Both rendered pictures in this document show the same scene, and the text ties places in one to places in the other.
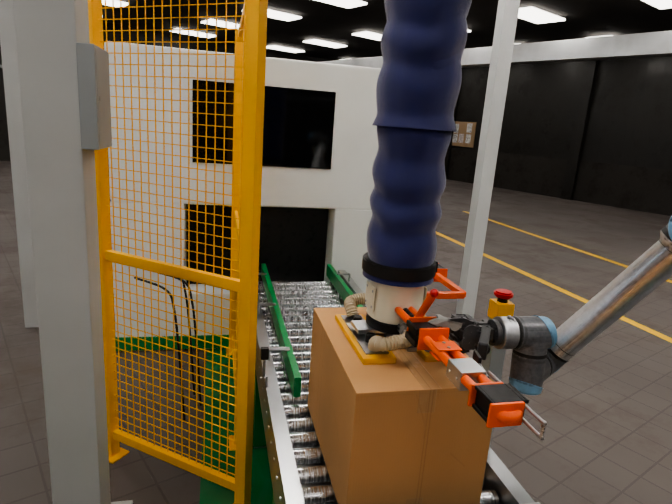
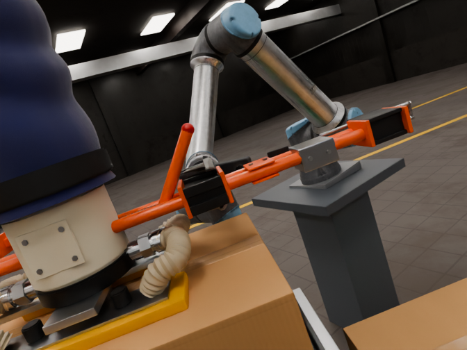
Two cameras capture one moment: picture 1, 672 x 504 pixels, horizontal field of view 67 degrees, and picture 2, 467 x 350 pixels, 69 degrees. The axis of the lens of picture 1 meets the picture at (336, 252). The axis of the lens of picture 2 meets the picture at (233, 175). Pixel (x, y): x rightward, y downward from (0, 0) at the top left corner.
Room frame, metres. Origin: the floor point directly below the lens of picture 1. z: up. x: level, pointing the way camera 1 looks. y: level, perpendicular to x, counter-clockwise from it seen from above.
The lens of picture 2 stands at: (1.09, 0.33, 1.20)
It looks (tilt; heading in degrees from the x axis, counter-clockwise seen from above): 11 degrees down; 280
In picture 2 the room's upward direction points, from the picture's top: 20 degrees counter-clockwise
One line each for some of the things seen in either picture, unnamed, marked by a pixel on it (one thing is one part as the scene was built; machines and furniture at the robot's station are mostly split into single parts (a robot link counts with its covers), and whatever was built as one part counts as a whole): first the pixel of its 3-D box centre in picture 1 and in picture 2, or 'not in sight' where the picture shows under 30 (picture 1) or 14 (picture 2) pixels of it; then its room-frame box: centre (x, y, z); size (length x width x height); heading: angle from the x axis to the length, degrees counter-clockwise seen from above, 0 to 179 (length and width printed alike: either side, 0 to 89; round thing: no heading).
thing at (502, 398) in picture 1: (495, 403); (378, 126); (0.91, -0.34, 1.07); 0.08 x 0.07 x 0.05; 15
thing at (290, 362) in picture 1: (268, 311); not in sight; (2.53, 0.34, 0.60); 1.60 x 0.11 x 0.09; 14
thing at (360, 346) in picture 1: (363, 332); (80, 320); (1.47, -0.10, 0.97); 0.34 x 0.10 x 0.05; 15
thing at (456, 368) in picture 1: (465, 373); (313, 153); (1.04, -0.31, 1.07); 0.07 x 0.07 x 0.04; 15
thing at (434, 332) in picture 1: (427, 332); (205, 190); (1.25, -0.26, 1.08); 0.10 x 0.08 x 0.06; 105
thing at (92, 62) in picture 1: (96, 98); not in sight; (1.62, 0.78, 1.62); 0.20 x 0.05 x 0.30; 14
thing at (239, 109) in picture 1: (239, 219); not in sight; (2.74, 0.54, 1.05); 1.17 x 0.10 x 2.10; 14
